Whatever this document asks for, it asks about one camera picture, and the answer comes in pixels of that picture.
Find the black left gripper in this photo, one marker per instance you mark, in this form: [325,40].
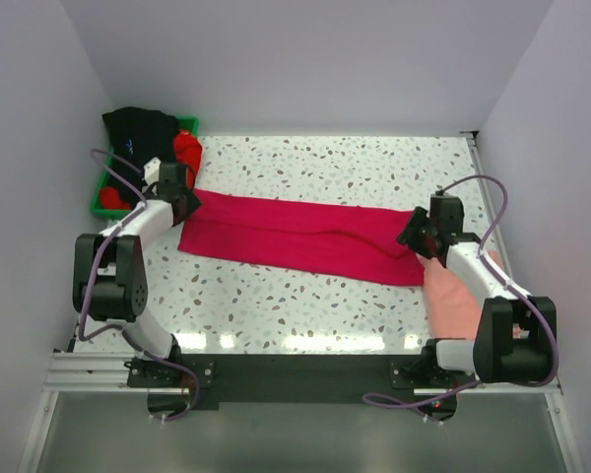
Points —
[192,203]

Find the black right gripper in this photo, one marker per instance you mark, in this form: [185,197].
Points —
[408,235]

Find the magenta t shirt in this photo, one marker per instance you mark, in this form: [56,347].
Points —
[338,240]

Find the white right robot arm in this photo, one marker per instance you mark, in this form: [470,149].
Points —
[481,322]

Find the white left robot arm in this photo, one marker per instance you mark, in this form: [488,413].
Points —
[110,288]

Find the red t shirt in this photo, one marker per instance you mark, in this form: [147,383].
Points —
[116,196]

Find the black t shirt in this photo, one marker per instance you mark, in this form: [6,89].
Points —
[137,135]

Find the green plastic bin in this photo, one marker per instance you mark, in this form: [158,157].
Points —
[185,123]

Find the folded peach t shirt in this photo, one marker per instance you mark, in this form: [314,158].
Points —
[452,310]

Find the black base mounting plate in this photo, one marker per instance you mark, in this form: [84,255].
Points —
[209,381]

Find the aluminium table frame rail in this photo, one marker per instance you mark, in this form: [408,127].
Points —
[562,427]

